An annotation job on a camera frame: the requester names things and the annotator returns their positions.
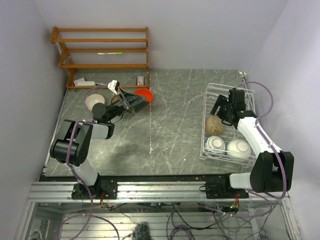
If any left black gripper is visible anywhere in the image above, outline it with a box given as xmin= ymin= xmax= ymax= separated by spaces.
xmin=106 ymin=87 xmax=150 ymax=122

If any orange plastic bowl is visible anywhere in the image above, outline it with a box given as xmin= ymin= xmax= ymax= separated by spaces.
xmin=133 ymin=88 xmax=153 ymax=103

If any brown ceramic bowl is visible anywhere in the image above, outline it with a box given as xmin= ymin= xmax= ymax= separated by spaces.
xmin=204 ymin=115 xmax=225 ymax=136

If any white wire dish rack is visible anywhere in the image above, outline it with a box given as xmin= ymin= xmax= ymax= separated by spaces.
xmin=199 ymin=83 xmax=256 ymax=168

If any blue white porcelain bowl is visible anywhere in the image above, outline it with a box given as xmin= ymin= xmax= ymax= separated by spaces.
xmin=203 ymin=136 xmax=226 ymax=158

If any plain white bowl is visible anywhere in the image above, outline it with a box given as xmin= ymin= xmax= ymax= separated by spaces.
xmin=226 ymin=139 xmax=252 ymax=163

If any cream patterned bowl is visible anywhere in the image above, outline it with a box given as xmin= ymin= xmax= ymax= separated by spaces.
xmin=84 ymin=93 xmax=106 ymax=112

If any dark brown ribbed bowl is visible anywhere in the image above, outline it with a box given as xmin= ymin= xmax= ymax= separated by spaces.
xmin=110 ymin=95 xmax=119 ymax=105

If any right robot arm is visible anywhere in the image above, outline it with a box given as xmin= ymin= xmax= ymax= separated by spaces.
xmin=210 ymin=88 xmax=294 ymax=199

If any red white small card box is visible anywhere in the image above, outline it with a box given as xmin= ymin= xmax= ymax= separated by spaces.
xmin=136 ymin=76 xmax=145 ymax=86

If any white box on shelf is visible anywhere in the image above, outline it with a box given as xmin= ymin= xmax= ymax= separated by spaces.
xmin=73 ymin=77 xmax=96 ymax=87

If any green white marker pen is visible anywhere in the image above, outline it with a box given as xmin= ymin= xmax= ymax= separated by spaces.
xmin=97 ymin=51 xmax=123 ymax=56

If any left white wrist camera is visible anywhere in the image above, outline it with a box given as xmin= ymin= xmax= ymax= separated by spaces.
xmin=107 ymin=80 xmax=120 ymax=95

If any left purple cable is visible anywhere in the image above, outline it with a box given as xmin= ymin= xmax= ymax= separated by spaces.
xmin=56 ymin=84 xmax=110 ymax=240

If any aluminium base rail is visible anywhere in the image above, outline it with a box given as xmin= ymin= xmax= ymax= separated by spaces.
xmin=27 ymin=174 xmax=291 ymax=203

